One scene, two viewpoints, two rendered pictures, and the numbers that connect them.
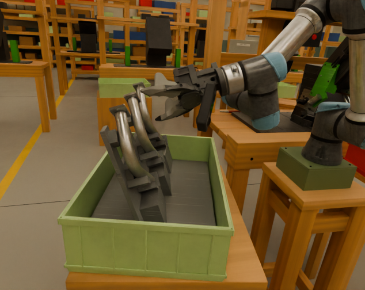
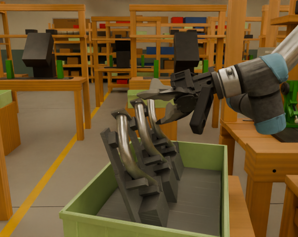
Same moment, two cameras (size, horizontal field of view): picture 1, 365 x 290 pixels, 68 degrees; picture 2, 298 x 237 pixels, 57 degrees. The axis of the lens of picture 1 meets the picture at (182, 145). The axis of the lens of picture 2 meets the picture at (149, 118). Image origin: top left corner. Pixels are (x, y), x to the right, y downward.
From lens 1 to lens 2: 0.10 m
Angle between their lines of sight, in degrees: 16
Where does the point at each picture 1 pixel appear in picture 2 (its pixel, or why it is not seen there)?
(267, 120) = (270, 123)
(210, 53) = (230, 61)
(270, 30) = not seen: hidden behind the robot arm
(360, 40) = not seen: outside the picture
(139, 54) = (170, 67)
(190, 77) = (186, 82)
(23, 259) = not seen: outside the picture
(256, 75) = (253, 77)
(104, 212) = (107, 213)
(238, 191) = (260, 207)
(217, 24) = (237, 33)
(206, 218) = (210, 230)
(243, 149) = (263, 159)
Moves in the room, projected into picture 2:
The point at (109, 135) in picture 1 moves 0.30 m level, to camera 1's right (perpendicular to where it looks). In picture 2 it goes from (109, 136) to (229, 147)
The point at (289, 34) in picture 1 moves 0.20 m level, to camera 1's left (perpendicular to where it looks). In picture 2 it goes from (297, 35) to (223, 36)
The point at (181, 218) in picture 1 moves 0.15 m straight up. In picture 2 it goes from (182, 226) to (184, 180)
